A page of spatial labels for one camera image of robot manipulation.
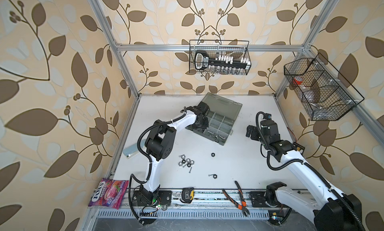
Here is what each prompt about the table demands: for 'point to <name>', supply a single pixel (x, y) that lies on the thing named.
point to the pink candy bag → (109, 192)
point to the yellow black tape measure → (187, 195)
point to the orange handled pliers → (243, 206)
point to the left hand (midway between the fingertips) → (207, 125)
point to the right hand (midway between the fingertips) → (256, 130)
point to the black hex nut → (213, 154)
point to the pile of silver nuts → (185, 162)
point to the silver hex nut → (215, 176)
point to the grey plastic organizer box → (223, 113)
